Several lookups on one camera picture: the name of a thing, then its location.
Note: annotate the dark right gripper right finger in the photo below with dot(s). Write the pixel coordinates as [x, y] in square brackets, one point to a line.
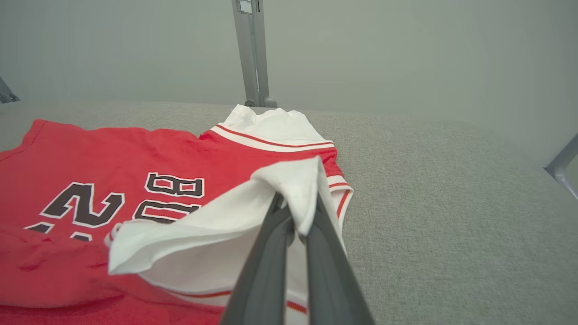
[329, 280]

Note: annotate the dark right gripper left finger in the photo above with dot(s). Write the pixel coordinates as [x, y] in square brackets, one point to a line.
[266, 271]

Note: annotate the red white basketball jersey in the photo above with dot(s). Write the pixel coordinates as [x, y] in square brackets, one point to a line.
[113, 149]

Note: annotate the grey metal post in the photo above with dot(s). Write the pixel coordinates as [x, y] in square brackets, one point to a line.
[253, 49]

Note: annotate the grey metal frame strut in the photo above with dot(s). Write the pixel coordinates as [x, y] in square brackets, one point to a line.
[562, 166]
[6, 94]

